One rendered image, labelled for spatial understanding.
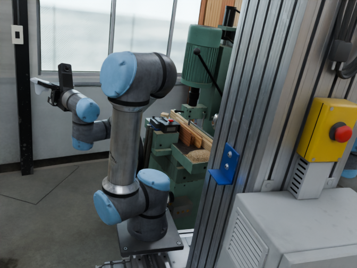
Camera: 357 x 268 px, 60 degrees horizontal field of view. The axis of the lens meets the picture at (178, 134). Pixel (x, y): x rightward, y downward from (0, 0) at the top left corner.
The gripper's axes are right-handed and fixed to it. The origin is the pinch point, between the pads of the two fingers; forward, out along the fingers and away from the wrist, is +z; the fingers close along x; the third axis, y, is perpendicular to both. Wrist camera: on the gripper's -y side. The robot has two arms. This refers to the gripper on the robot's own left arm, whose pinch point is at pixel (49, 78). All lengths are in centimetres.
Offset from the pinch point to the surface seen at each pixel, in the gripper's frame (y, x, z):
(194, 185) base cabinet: 46, 75, -31
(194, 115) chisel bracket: 10, 79, -14
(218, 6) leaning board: -65, 194, 89
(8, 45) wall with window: 9, 26, 136
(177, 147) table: 25, 62, -22
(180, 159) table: 29, 60, -29
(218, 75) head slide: -14, 83, -19
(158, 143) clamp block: 26, 55, -15
